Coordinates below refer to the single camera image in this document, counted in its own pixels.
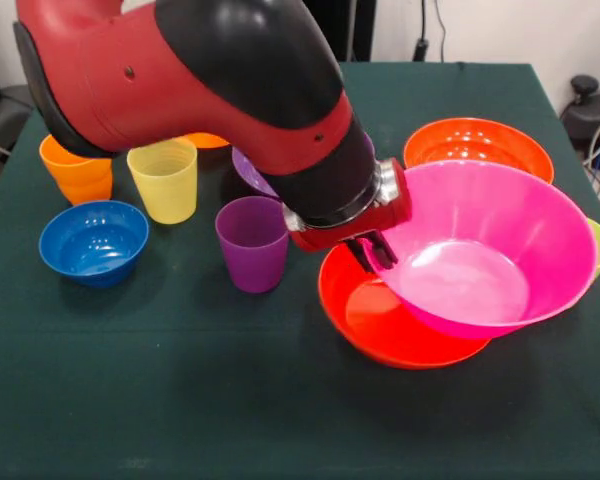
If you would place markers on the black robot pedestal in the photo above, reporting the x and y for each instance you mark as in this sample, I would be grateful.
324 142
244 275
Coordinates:
360 30

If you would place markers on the purple plastic bowl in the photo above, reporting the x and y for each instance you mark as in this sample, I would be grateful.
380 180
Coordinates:
252 177

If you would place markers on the yellow plastic cup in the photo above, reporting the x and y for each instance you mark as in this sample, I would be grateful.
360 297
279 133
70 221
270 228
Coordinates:
165 195

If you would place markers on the dark green table cloth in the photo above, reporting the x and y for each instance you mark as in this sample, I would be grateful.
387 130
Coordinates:
230 375

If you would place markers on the red plastic bowl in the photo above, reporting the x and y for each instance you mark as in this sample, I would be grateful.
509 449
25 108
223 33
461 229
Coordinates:
380 330
480 140

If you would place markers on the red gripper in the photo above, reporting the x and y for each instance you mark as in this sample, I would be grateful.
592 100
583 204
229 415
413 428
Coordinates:
330 239

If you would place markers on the large pink plastic bowl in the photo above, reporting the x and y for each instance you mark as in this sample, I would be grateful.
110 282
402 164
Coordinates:
480 225

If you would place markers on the large orange plastic bowl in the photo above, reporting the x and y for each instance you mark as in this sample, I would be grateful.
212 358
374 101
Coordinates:
207 141

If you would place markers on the orange plastic cup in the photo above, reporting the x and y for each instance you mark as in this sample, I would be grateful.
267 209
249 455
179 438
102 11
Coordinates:
60 167
87 192

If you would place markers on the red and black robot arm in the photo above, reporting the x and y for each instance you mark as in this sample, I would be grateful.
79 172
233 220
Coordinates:
205 75

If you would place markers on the purple plastic cup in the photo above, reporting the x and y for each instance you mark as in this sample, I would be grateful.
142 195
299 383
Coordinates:
252 260

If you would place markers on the small blue plastic bowl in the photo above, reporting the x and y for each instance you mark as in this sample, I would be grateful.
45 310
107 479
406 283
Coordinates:
92 245

